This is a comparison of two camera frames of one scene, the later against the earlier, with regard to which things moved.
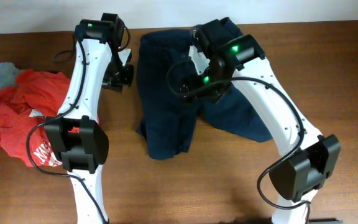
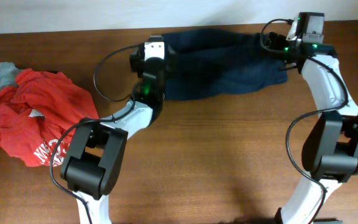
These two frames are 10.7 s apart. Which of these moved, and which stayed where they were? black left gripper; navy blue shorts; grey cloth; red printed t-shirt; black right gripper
Moved: black right gripper; navy blue shorts; black left gripper
Stayed: grey cloth; red printed t-shirt
